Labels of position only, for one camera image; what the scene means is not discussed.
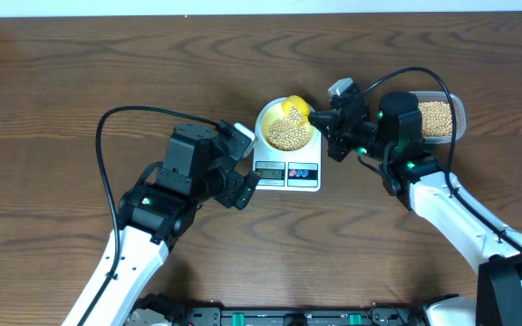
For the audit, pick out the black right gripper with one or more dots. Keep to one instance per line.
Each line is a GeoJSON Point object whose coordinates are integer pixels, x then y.
{"type": "Point", "coordinates": [332, 124]}

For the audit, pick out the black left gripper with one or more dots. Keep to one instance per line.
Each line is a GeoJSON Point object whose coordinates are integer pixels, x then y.
{"type": "Point", "coordinates": [239, 188]}

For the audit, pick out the yellow measuring scoop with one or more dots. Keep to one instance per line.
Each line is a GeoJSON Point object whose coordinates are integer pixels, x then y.
{"type": "Point", "coordinates": [296, 110]}

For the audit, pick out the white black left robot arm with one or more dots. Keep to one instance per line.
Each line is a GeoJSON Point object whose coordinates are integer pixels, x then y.
{"type": "Point", "coordinates": [199, 164]}

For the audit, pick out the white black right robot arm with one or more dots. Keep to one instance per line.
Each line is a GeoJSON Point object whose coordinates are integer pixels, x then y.
{"type": "Point", "coordinates": [411, 173]}

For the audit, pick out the white digital kitchen scale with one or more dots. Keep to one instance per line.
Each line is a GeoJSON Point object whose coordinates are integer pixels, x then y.
{"type": "Point", "coordinates": [298, 170]}

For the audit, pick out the soybeans in yellow bowl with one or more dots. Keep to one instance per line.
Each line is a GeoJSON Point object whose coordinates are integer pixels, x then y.
{"type": "Point", "coordinates": [284, 135]}

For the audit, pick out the yellow plastic bowl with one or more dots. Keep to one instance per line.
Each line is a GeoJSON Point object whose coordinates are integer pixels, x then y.
{"type": "Point", "coordinates": [274, 112]}

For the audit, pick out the clear plastic container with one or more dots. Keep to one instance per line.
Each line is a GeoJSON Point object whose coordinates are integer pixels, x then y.
{"type": "Point", "coordinates": [458, 114]}

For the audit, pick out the pile of soybeans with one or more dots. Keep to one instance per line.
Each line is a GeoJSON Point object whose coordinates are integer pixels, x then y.
{"type": "Point", "coordinates": [436, 118]}

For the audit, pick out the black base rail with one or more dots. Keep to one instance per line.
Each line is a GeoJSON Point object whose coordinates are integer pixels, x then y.
{"type": "Point", "coordinates": [157, 309]}

